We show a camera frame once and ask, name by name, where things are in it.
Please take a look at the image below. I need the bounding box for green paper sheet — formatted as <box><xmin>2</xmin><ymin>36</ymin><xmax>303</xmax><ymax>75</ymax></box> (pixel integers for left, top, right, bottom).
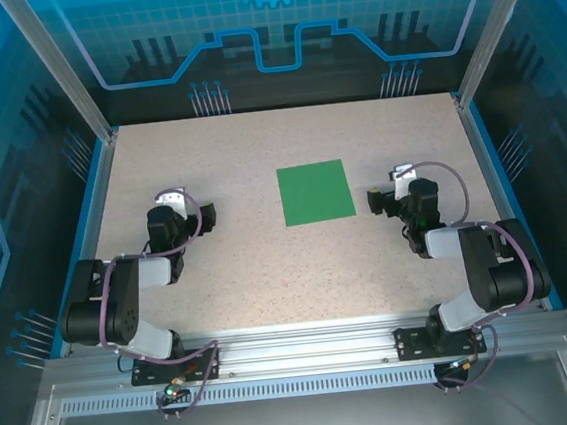
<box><xmin>275</xmin><ymin>158</ymin><xmax>358</xmax><ymax>228</ymax></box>

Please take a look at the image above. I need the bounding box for blue table edge strip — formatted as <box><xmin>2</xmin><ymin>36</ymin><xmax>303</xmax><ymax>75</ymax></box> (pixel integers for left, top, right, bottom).
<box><xmin>467</xmin><ymin>94</ymin><xmax>565</xmax><ymax>318</ymax></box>
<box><xmin>29</xmin><ymin>136</ymin><xmax>128</xmax><ymax>361</ymax></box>

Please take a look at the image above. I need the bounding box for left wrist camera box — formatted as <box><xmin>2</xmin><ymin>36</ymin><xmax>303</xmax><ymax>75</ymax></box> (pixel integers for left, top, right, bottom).
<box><xmin>154</xmin><ymin>185</ymin><xmax>189</xmax><ymax>220</ymax></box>

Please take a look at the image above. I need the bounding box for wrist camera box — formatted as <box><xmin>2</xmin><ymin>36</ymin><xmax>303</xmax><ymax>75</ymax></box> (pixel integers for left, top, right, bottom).
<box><xmin>387</xmin><ymin>161</ymin><xmax>422</xmax><ymax>201</ymax></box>
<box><xmin>154</xmin><ymin>185</ymin><xmax>189</xmax><ymax>220</ymax></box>

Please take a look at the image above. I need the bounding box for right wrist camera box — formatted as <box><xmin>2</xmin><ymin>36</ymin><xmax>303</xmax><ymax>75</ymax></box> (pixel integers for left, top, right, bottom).
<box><xmin>387</xmin><ymin>161</ymin><xmax>422</xmax><ymax>201</ymax></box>

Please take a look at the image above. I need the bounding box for aluminium side rail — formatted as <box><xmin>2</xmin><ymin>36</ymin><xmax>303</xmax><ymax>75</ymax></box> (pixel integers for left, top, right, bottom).
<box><xmin>455</xmin><ymin>91</ymin><xmax>548</xmax><ymax>318</ymax></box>
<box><xmin>37</xmin><ymin>130</ymin><xmax>141</xmax><ymax>359</ymax></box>

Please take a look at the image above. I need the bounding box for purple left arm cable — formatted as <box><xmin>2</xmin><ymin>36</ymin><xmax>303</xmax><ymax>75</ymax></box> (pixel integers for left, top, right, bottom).
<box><xmin>85</xmin><ymin>184</ymin><xmax>227</xmax><ymax>425</ymax></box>

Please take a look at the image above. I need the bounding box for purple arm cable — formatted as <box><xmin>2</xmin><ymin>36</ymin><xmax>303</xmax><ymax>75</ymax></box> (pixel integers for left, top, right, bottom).
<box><xmin>393</xmin><ymin>151</ymin><xmax>545</xmax><ymax>396</ymax></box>
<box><xmin>85</xmin><ymin>184</ymin><xmax>227</xmax><ymax>425</ymax></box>

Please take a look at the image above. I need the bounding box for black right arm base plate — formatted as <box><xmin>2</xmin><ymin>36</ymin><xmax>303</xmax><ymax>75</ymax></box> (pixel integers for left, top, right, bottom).
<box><xmin>393</xmin><ymin>320</ymin><xmax>488</xmax><ymax>362</ymax></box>

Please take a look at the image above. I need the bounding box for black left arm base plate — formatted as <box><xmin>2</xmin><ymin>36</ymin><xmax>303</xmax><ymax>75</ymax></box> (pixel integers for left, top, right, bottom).
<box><xmin>128</xmin><ymin>345</ymin><xmax>224</xmax><ymax>388</ymax></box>

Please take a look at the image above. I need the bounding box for aluminium mounting rail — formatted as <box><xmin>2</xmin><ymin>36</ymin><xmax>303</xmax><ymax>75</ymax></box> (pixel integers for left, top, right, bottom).
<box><xmin>43</xmin><ymin>298</ymin><xmax>567</xmax><ymax>397</ymax></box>

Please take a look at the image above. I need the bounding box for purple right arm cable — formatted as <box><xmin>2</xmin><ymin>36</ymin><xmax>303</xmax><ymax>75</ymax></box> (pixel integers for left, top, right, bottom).
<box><xmin>393</xmin><ymin>151</ymin><xmax>545</xmax><ymax>396</ymax></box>

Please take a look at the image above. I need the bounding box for cable connector with LED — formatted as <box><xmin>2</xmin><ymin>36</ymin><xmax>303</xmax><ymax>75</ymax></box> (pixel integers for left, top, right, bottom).
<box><xmin>445</xmin><ymin>354</ymin><xmax>481</xmax><ymax>375</ymax></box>
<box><xmin>161</xmin><ymin>375</ymin><xmax>190</xmax><ymax>402</ymax></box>

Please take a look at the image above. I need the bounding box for aluminium frame post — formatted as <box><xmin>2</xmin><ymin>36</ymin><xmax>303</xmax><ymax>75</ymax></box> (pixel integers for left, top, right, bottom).
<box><xmin>0</xmin><ymin>0</ymin><xmax>121</xmax><ymax>154</ymax></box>
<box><xmin>443</xmin><ymin>0</ymin><xmax>563</xmax><ymax>112</ymax></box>

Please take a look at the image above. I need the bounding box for slotted grey cable duct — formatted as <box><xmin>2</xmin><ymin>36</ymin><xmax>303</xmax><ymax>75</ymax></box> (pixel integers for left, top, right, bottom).
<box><xmin>58</xmin><ymin>364</ymin><xmax>439</xmax><ymax>419</ymax></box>

